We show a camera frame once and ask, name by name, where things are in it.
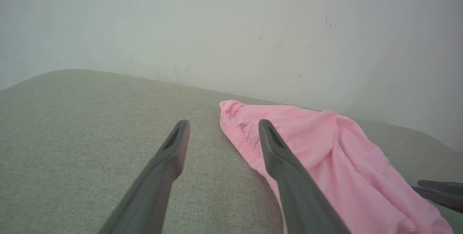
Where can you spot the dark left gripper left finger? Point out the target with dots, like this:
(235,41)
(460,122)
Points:
(159,179)

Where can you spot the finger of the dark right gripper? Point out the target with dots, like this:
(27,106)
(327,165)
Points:
(446,187)
(446,199)

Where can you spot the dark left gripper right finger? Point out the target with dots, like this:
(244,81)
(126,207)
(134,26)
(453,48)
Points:
(293,187)

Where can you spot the pink cloth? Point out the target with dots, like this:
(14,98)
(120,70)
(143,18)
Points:
(347,154)

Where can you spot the grey fabric sofa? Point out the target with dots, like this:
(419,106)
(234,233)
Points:
(90,136)

